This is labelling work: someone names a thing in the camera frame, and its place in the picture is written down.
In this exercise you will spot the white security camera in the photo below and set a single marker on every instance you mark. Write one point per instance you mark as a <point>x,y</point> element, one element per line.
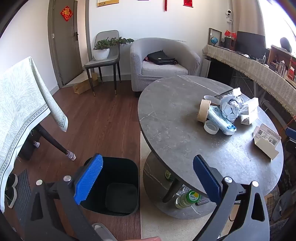
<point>229,13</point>

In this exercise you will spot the round grey marble table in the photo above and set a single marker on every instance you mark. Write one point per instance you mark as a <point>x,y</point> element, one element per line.
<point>175,129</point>

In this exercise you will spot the white cardboard box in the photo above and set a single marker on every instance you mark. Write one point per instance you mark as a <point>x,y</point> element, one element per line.
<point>251,109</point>

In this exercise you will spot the grey wall pipe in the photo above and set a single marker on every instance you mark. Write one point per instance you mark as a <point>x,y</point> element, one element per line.
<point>88,27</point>

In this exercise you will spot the picture frame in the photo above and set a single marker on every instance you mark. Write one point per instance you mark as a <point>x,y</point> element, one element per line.
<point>211,31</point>

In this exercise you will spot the red knot wall ornament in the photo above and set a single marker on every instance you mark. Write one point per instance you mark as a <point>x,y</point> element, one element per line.
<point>165,4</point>

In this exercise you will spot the grey chair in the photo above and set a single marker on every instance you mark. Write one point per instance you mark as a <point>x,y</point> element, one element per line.
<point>108,36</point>

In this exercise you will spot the black shoe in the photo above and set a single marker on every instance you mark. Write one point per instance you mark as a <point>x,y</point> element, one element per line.
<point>12,180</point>
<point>11,197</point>

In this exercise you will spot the dining table dark legs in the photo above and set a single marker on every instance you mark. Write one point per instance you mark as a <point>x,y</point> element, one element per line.
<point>53,141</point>

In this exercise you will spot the white blue wipes packet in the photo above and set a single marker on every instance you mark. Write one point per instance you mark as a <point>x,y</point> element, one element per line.
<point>219,120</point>

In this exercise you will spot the dark ribbed mat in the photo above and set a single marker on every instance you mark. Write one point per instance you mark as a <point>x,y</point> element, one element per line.
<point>23,192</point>

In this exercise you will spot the brown tape roll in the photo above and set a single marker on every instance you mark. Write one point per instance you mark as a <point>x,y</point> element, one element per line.
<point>201,114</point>

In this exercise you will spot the black bag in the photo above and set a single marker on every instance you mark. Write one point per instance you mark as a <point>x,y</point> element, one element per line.
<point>160,58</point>

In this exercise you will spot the grey door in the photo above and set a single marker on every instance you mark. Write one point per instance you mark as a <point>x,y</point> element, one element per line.
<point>64,46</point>

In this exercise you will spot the beige lace cloth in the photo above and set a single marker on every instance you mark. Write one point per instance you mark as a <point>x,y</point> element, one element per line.
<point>254,69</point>

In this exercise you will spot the white paper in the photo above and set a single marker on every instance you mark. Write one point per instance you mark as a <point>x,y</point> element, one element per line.
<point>229,106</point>

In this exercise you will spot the flat brown cardboard box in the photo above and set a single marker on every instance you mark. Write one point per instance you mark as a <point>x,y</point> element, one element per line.
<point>82,87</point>

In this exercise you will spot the dark plastic waste bin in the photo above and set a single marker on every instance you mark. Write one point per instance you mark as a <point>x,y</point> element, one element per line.
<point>120,173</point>

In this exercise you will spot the grey slipper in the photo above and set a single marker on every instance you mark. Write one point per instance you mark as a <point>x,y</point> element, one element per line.
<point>103,230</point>

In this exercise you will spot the white side panel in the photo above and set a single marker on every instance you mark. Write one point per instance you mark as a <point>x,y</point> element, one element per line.
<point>205,67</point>

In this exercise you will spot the small red flags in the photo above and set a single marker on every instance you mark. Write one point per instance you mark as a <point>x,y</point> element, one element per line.
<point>230,33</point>

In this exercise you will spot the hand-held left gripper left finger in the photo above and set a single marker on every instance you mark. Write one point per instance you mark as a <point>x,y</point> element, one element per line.
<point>89,178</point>

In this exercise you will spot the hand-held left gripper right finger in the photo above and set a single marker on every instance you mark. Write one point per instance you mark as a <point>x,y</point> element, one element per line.
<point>207,178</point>

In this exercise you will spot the small blue globe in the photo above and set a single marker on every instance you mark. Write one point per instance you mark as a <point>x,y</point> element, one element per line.
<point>214,40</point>

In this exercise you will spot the potted plant white pot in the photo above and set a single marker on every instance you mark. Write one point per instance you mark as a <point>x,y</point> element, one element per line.
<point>101,54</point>

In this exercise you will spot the red door decoration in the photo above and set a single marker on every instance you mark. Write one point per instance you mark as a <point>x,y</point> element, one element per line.
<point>67,13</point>

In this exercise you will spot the small white card box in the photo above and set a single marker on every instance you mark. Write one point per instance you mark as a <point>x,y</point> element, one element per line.
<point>263,148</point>

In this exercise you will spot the cream rug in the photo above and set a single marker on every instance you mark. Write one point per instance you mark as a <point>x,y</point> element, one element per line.
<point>152,227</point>

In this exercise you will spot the wall calendar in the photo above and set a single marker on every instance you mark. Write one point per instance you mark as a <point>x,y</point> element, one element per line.
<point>107,2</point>

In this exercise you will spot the black monitor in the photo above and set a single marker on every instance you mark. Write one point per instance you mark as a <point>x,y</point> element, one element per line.
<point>249,44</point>

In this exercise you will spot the red wall scroll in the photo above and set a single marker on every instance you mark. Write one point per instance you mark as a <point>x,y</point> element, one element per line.
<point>188,2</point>

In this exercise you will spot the dark brown box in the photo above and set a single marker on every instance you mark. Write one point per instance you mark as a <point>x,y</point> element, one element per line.
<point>230,43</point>

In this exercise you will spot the green label drink bottle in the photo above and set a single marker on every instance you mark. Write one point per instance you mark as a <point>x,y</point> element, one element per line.
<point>170,175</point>
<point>187,199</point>

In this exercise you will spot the grey armchair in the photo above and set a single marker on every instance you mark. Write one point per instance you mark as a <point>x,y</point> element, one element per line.
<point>161,69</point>

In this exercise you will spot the white round lid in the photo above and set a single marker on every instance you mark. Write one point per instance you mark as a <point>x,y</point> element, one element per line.
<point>211,127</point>

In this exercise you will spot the dark round object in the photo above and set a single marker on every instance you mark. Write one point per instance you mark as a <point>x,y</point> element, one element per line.
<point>285,44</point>

